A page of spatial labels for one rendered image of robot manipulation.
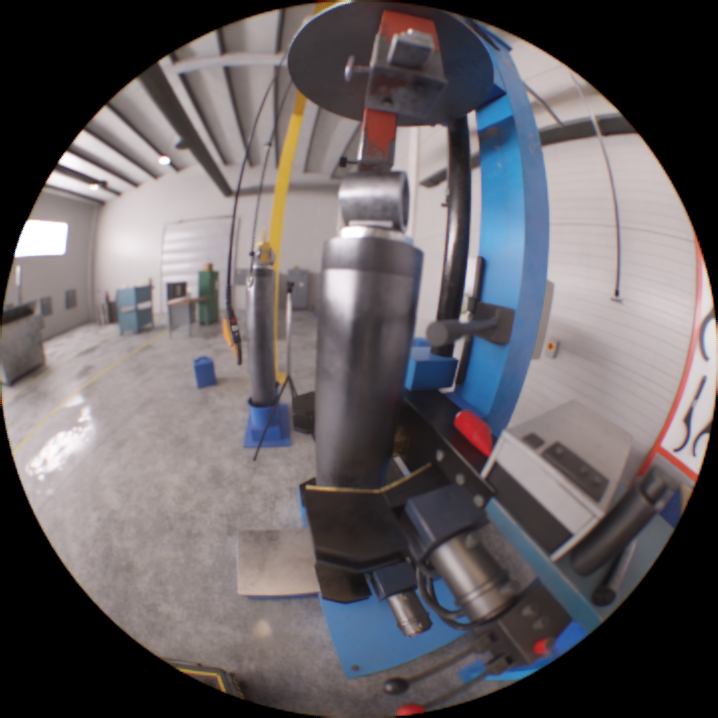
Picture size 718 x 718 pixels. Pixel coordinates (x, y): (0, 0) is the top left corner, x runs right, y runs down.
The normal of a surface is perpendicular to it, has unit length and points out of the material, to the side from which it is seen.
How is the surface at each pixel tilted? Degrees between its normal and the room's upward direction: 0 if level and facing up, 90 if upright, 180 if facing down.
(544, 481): 90
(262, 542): 0
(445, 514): 0
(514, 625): 0
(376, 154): 90
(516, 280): 90
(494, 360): 90
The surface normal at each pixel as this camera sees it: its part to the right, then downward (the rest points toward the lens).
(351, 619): 0.09, -0.94
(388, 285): 0.26, 0.33
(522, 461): -0.95, 0.01
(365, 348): 0.01, 0.33
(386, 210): -0.32, 0.78
